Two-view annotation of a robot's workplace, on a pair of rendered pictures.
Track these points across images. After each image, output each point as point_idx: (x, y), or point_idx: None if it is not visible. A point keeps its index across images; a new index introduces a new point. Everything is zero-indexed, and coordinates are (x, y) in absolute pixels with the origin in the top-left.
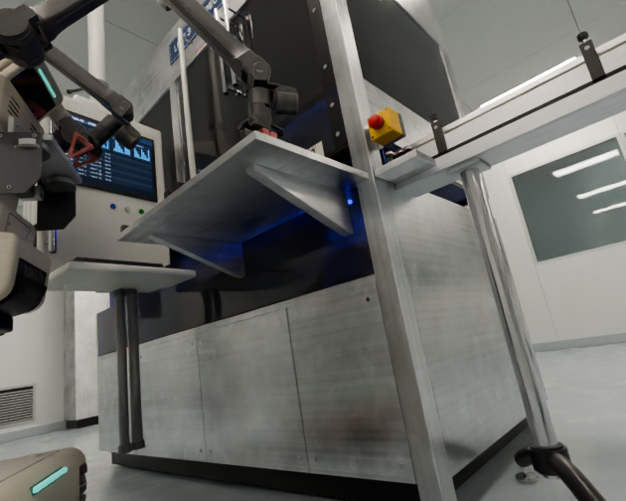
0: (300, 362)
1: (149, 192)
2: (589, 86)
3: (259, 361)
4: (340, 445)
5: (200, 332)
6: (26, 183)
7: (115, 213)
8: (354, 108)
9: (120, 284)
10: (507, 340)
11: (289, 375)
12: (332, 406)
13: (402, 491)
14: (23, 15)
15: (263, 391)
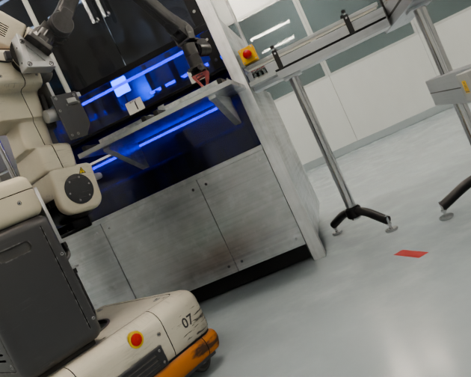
0: (217, 210)
1: None
2: (349, 37)
3: (179, 221)
4: (257, 246)
5: (105, 221)
6: (85, 129)
7: None
8: (226, 43)
9: None
10: (328, 163)
11: (209, 221)
12: (247, 227)
13: (295, 254)
14: (67, 15)
15: (188, 239)
